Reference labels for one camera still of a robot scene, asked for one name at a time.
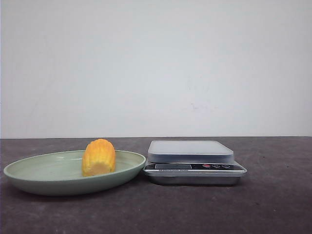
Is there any yellow corn cob piece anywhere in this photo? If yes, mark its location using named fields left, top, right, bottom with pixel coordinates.
left=81, top=138, right=116, bottom=177

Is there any silver digital kitchen scale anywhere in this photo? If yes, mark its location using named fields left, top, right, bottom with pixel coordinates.
left=143, top=140, right=247, bottom=185

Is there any light green plate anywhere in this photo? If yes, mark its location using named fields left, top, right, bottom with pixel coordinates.
left=3, top=150, right=146, bottom=196

